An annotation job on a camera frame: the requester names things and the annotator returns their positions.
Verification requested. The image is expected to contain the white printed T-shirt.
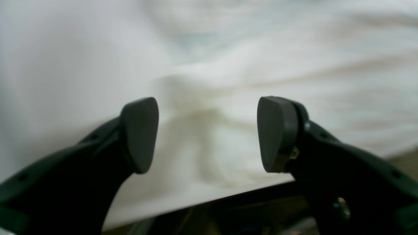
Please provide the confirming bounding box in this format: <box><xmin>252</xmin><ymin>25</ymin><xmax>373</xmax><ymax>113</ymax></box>
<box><xmin>1</xmin><ymin>0</ymin><xmax>417</xmax><ymax>228</ymax></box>

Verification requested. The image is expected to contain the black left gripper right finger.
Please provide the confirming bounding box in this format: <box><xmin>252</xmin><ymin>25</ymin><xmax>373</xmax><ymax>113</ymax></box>
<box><xmin>257</xmin><ymin>96</ymin><xmax>418</xmax><ymax>235</ymax></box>

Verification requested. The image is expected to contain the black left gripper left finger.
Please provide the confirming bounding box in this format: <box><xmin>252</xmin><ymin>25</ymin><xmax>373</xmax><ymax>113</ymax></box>
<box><xmin>0</xmin><ymin>97</ymin><xmax>159</xmax><ymax>235</ymax></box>

